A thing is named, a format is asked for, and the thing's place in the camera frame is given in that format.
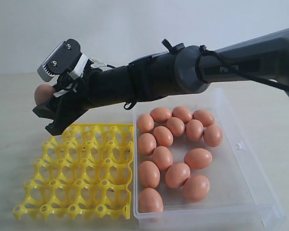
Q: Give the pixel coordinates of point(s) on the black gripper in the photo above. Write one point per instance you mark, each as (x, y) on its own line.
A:
(95, 88)

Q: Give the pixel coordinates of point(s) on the brown egg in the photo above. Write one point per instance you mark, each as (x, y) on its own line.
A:
(177, 175)
(213, 135)
(149, 174)
(196, 188)
(150, 201)
(145, 123)
(163, 136)
(43, 93)
(176, 126)
(161, 114)
(198, 158)
(204, 116)
(162, 157)
(194, 130)
(182, 113)
(146, 144)

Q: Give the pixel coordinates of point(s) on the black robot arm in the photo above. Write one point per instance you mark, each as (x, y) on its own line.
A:
(190, 69)

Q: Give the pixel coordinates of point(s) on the yellow plastic egg tray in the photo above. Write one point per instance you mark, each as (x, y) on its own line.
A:
(85, 172)

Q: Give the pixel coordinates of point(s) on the clear plastic container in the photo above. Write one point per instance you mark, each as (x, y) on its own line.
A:
(240, 196)

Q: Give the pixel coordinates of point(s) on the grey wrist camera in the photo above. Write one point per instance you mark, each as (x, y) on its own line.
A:
(61, 60)

